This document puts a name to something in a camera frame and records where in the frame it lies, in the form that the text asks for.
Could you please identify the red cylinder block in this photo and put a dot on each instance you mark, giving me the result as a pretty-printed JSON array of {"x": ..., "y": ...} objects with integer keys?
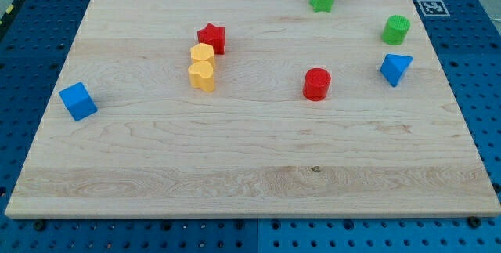
[{"x": 316, "y": 85}]

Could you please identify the green cylinder block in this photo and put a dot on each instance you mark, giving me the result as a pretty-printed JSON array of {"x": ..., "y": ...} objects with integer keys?
[{"x": 395, "y": 30}]

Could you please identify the yellow heart block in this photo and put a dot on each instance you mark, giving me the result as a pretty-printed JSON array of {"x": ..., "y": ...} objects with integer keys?
[{"x": 201, "y": 76}]

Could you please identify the blue cube block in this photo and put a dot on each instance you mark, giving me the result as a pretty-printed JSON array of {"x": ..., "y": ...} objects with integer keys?
[{"x": 78, "y": 101}]

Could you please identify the yellow pentagon block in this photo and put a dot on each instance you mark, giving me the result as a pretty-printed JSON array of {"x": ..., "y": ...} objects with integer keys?
[{"x": 203, "y": 52}]

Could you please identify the wooden board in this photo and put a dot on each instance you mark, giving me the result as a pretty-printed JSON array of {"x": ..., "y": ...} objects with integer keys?
[{"x": 157, "y": 148}]

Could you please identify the blue triangle block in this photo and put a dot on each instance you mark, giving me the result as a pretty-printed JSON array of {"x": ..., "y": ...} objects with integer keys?
[{"x": 394, "y": 67}]

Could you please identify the red star block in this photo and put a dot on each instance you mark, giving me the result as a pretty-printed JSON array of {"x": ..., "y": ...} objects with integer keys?
[{"x": 213, "y": 35}]

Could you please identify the white fiducial marker tag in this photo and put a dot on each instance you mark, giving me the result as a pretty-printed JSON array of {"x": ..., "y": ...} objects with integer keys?
[{"x": 433, "y": 8}]

